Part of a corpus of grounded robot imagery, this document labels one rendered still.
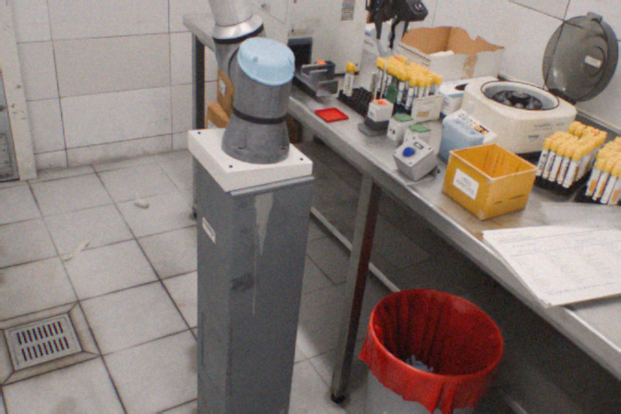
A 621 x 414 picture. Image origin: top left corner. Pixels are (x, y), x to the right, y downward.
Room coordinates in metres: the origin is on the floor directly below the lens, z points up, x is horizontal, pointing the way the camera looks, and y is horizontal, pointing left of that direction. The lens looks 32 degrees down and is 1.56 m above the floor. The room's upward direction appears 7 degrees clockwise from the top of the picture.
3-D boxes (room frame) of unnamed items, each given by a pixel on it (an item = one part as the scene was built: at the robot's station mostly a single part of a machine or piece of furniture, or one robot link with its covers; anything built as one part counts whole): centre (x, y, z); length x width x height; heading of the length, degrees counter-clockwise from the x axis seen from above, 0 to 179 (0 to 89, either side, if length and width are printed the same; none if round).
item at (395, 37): (1.57, -0.13, 1.11); 0.06 x 0.03 x 0.09; 32
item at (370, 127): (1.54, -0.13, 0.89); 0.09 x 0.05 x 0.04; 122
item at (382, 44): (1.55, -0.10, 1.11); 0.06 x 0.03 x 0.09; 32
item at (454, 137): (1.39, -0.32, 0.92); 0.10 x 0.07 x 0.10; 29
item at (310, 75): (1.78, 0.07, 0.92); 0.21 x 0.07 x 0.05; 34
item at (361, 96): (1.69, -0.10, 0.93); 0.17 x 0.09 x 0.11; 35
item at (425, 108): (1.72, -0.20, 0.91); 0.20 x 0.10 x 0.07; 34
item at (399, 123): (1.49, -0.18, 0.91); 0.05 x 0.04 x 0.07; 124
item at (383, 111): (1.54, -0.13, 0.92); 0.05 x 0.04 x 0.06; 122
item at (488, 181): (1.23, -0.36, 0.93); 0.13 x 0.13 x 0.10; 34
